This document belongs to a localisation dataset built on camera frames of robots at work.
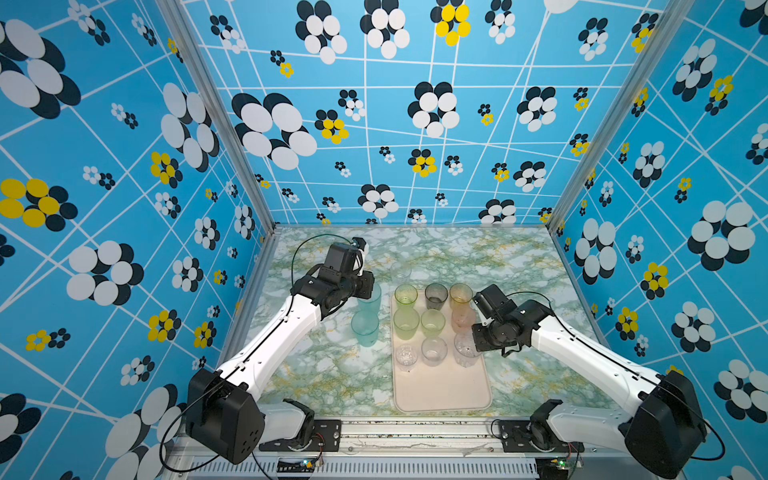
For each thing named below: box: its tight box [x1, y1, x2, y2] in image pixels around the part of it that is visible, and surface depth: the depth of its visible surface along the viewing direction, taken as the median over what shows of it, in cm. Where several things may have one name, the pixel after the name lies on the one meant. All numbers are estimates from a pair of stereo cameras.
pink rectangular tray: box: [391, 293, 492, 413], surface depth 86 cm
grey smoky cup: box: [424, 282, 449, 311], surface depth 96 cm
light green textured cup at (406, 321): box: [393, 307, 421, 341], surface depth 93 cm
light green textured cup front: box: [421, 309, 446, 339], surface depth 92 cm
